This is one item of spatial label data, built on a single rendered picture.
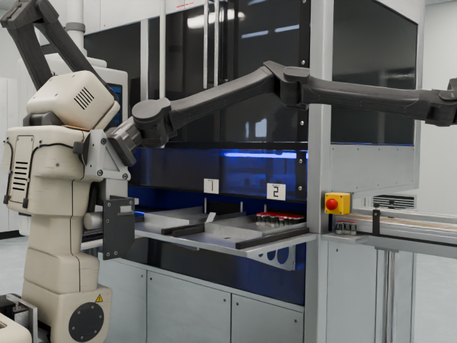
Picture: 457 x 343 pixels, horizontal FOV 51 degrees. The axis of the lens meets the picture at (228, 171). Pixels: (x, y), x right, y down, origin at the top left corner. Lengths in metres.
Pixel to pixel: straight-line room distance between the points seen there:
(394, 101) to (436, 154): 5.16
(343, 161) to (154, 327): 1.24
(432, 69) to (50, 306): 5.72
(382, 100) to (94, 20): 1.90
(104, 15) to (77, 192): 1.56
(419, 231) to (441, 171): 4.68
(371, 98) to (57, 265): 0.90
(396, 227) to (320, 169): 0.32
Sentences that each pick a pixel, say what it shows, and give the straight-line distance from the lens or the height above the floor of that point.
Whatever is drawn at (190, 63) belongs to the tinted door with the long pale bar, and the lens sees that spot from 2.19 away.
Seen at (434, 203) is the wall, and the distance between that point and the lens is 6.44.
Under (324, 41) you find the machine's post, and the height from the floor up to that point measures 1.56.
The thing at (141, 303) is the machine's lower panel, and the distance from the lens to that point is 2.53.
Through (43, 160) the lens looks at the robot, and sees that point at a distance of 1.23.
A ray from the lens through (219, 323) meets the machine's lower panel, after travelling 2.16.
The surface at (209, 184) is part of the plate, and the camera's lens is 2.07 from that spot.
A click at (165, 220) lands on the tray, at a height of 0.90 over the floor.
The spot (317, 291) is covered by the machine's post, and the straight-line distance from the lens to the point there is 1.82.
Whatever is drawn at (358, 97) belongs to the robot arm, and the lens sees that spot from 1.26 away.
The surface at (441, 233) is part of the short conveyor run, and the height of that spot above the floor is 0.92.
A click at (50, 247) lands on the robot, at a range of 1.33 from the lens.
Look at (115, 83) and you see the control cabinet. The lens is 2.36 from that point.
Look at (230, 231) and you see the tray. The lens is 1.67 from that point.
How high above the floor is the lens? 1.19
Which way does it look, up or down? 3 degrees down
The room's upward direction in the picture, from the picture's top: 1 degrees clockwise
